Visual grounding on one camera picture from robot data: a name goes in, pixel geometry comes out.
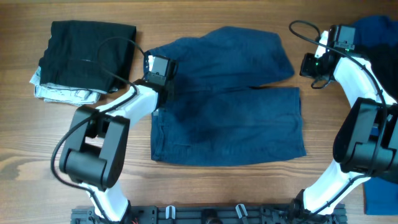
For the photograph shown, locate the navy blue shorts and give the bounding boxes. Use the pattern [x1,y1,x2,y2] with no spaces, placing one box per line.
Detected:
[149,27,306,166]

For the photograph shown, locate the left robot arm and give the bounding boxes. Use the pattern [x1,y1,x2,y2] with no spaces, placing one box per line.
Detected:
[50,55,178,223]

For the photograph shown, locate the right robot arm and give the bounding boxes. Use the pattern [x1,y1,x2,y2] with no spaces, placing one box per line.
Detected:
[285,25,397,223]

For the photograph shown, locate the folded black garment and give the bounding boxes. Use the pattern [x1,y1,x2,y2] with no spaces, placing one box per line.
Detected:
[39,21,136,93]

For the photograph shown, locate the folded light grey garment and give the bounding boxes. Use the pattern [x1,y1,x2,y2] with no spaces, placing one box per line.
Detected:
[30,67,120,106]

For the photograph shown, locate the blue t-shirt pile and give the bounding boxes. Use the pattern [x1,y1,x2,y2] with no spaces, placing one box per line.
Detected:
[353,16,397,215]

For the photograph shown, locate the left black cable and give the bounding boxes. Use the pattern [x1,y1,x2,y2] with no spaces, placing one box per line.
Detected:
[50,36,180,224]

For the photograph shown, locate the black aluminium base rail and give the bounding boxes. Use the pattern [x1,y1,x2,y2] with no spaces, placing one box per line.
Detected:
[70,204,348,224]

